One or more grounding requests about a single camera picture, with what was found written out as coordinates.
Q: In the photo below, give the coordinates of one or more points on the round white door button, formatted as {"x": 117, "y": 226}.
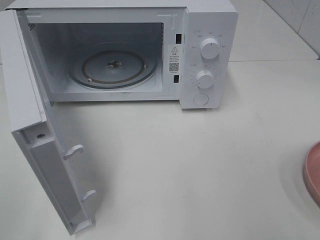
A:
{"x": 201, "y": 99}

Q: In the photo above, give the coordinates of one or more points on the white timer knob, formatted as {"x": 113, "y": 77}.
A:
{"x": 205, "y": 79}

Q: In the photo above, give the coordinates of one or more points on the white microwave oven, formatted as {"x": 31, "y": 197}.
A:
{"x": 37, "y": 40}

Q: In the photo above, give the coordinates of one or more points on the pink round plate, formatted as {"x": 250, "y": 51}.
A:
{"x": 311, "y": 172}

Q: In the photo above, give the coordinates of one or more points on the white warning label sticker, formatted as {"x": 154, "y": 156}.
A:
{"x": 174, "y": 58}

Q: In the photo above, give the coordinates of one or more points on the glass microwave turntable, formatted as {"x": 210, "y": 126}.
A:
{"x": 113, "y": 65}

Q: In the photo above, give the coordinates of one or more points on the white upper microwave knob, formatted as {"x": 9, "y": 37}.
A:
{"x": 210, "y": 47}

